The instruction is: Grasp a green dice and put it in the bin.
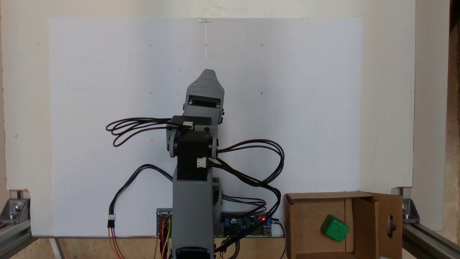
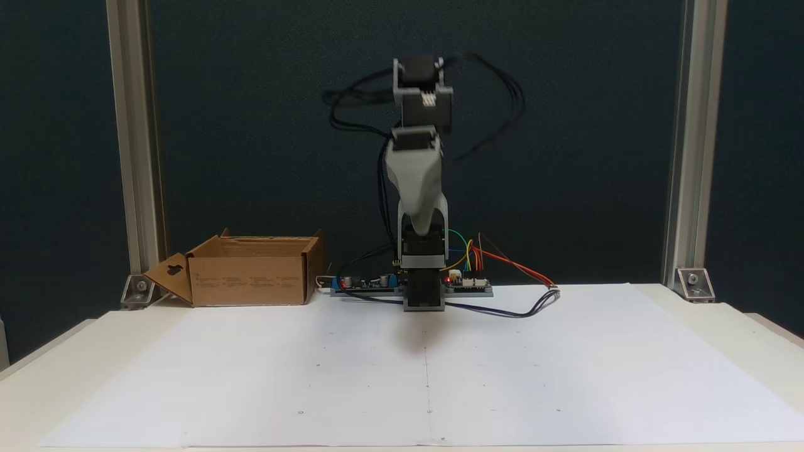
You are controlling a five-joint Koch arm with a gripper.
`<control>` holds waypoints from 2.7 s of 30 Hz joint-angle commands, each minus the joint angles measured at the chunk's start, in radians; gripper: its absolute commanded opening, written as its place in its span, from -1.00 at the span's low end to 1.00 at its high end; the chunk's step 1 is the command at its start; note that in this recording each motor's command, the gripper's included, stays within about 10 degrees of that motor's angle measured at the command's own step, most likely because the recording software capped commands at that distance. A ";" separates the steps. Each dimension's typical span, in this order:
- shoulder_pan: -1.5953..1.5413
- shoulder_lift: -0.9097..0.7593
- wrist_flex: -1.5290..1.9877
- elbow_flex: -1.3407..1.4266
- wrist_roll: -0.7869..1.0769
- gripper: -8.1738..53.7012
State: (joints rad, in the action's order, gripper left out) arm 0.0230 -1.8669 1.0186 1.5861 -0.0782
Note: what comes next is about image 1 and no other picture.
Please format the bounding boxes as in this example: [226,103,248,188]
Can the blue power circuit board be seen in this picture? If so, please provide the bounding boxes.
[220,212,273,237]

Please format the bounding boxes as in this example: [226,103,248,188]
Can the motor driver circuit board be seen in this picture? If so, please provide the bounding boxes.
[156,209,174,238]

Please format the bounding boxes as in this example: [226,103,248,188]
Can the grey tapered fixed gripper finger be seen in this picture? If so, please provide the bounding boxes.
[186,69,225,99]

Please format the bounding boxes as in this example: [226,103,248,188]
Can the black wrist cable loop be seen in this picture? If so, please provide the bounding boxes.
[106,117,174,147]

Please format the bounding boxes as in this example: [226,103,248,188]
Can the aluminium frame post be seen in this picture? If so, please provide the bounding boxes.
[402,221,460,259]
[0,218,33,259]

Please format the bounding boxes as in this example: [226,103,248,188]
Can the red and orange wires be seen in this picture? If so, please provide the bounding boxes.
[108,227,125,259]

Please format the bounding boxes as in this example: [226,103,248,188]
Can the green die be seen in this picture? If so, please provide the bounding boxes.
[321,215,350,242]

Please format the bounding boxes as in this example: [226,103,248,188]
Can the metal corner bracket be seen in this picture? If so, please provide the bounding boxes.
[402,198,420,224]
[0,197,31,221]

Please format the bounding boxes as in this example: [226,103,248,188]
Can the open cardboard box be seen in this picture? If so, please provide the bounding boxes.
[284,191,404,259]

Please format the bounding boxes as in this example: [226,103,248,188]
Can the black cable with white connector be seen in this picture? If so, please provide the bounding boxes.
[107,164,174,229]

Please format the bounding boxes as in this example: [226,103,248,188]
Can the large white paper sheet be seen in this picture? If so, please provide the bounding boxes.
[48,17,363,238]

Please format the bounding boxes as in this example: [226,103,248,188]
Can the black elbow cable loop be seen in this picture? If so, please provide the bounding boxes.
[208,139,285,254]

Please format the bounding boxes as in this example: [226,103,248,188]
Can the coloured jumper wires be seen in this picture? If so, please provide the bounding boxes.
[158,216,174,259]

